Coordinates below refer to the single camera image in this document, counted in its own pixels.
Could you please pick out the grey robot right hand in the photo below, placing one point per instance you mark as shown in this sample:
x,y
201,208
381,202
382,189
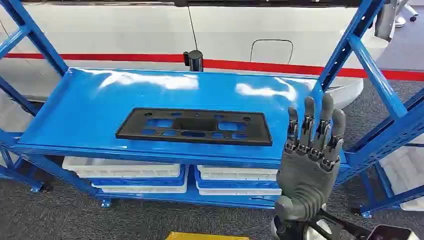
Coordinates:
x,y
308,179

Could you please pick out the black plate with cutouts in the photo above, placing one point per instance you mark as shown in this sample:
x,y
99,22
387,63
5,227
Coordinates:
x,y
130,127

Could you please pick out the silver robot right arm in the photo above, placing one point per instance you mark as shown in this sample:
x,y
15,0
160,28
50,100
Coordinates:
x,y
314,233

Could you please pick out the white plastic tray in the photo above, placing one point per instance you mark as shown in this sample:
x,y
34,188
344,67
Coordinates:
x,y
232,174
142,189
238,192
99,169

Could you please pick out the red barrier belt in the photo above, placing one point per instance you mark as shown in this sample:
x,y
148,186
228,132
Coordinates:
x,y
99,57
298,69

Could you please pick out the white wheeled chair base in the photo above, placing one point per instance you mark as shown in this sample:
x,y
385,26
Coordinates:
x,y
400,20

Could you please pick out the blue metal shelf rack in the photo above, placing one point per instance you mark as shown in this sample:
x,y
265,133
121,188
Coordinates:
x,y
99,99

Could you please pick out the white vehicle body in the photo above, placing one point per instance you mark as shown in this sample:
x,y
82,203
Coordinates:
x,y
132,30

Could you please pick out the black barrier post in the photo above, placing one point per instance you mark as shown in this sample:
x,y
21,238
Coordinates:
x,y
195,61

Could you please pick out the grey metal post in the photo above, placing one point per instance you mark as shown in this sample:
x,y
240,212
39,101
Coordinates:
x,y
386,20

